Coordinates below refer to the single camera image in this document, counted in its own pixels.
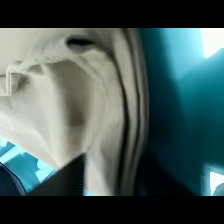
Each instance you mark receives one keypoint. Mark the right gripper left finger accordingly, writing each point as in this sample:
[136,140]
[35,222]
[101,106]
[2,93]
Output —
[68,180]

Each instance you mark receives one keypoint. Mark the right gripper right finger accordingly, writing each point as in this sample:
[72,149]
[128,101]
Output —
[158,183]

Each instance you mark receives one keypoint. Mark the white garment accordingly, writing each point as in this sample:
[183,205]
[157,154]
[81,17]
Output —
[66,100]

